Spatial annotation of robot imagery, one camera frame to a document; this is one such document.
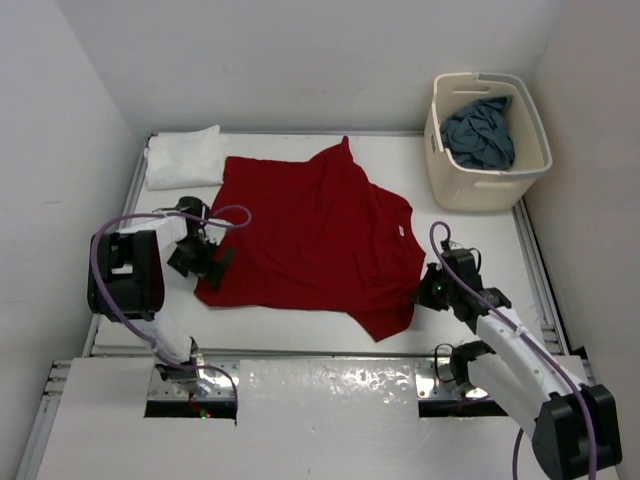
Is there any blue t shirt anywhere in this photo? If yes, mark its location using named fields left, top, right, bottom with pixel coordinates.
left=440, top=95, right=516, bottom=171

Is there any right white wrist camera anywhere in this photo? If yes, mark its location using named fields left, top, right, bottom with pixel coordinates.
left=441, top=240, right=464, bottom=251

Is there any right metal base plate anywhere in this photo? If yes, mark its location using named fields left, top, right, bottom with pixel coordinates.
left=414, top=357, right=490, bottom=402

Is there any white foreground cover board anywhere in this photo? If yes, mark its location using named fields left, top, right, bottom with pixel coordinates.
left=38, top=358, right=543, bottom=479

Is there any cream plastic laundry basket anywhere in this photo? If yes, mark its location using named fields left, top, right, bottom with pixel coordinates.
left=424, top=72, right=553, bottom=212

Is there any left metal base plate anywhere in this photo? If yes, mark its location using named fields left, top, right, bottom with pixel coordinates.
left=147, top=358, right=240, bottom=401

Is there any white printed t shirt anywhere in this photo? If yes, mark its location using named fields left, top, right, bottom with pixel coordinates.
left=144, top=125, right=229, bottom=191

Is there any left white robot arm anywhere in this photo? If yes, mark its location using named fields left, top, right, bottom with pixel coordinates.
left=87, top=196, right=235, bottom=393

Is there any red t shirt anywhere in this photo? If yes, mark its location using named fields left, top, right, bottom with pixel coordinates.
left=194, top=138, right=425, bottom=342

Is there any metal base plate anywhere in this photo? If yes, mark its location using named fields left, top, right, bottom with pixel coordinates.
left=414, top=357, right=490, bottom=402
left=147, top=358, right=240, bottom=401

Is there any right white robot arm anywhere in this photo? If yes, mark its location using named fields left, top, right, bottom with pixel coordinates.
left=413, top=240, right=623, bottom=479

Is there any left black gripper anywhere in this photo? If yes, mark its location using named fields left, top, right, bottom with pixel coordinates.
left=169, top=234, right=233, bottom=290

